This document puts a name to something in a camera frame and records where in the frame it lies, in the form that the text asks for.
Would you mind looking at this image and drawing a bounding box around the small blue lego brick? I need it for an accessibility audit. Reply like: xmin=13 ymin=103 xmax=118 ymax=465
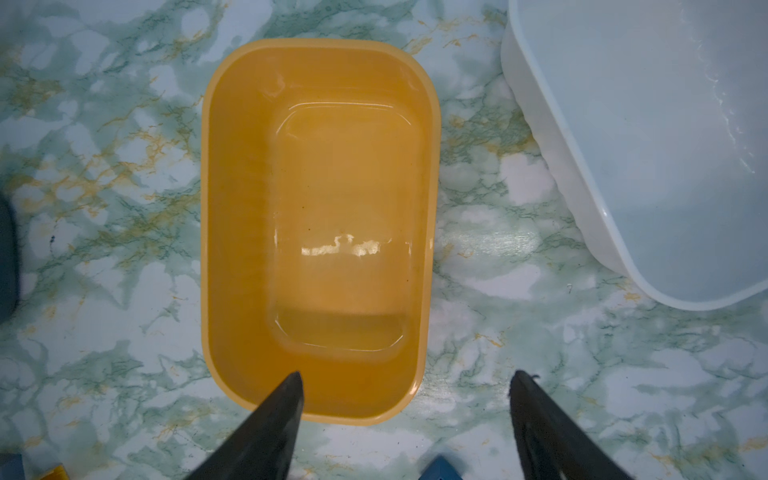
xmin=419 ymin=455 xmax=462 ymax=480

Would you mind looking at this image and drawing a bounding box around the dark teal plastic bin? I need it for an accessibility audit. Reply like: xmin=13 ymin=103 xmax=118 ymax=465
xmin=0 ymin=197 xmax=20 ymax=323

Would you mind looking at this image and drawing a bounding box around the blue lego brick square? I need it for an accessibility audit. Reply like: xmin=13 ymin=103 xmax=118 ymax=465
xmin=0 ymin=453 xmax=26 ymax=480

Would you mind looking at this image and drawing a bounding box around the yellow plastic bin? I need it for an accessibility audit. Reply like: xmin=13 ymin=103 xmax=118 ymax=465
xmin=200 ymin=39 xmax=441 ymax=425

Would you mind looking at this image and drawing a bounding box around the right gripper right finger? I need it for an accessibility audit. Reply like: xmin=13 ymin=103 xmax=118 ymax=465
xmin=509 ymin=370 xmax=629 ymax=479

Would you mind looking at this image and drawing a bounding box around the white plastic bin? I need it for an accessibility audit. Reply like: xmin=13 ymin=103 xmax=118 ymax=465
xmin=501 ymin=1 xmax=767 ymax=311

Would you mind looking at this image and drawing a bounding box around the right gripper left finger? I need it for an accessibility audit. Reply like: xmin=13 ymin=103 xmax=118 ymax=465
xmin=188 ymin=372 xmax=304 ymax=480

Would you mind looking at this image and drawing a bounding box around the small yellow lego brick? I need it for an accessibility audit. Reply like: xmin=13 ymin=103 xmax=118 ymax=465
xmin=39 ymin=465 xmax=70 ymax=480

